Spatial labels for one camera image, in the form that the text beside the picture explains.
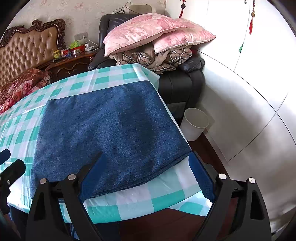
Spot dark wooden nightstand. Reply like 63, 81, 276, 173
38, 51, 96, 84

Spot blue denim pants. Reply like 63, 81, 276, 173
30, 81, 193, 200

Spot black leather armchair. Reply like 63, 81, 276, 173
88, 14, 206, 116

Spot red knot ornament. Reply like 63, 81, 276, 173
178, 0, 186, 18

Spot large pink floral pillow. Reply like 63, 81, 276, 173
103, 13, 205, 57

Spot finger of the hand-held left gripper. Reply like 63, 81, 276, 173
0, 159, 26, 184
0, 149, 11, 163

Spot tufted leather carved headboard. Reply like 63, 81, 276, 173
0, 19, 66, 87

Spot small pink floral pillow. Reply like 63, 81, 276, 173
154, 29, 216, 54

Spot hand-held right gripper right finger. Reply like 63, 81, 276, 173
188, 151, 272, 241

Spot red floral quilt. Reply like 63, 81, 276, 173
0, 68, 51, 114

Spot white waste bin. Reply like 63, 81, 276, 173
180, 108, 210, 141

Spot beige massager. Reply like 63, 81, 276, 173
124, 2, 155, 15

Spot white wardrobe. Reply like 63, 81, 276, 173
165, 0, 296, 234

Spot teal white checked tablecloth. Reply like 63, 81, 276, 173
0, 64, 214, 224

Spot red tassel ornament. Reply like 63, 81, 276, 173
248, 0, 257, 35

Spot beige plaid blanket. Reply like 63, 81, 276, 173
109, 43, 193, 75

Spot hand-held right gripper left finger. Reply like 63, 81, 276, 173
25, 152, 121, 241

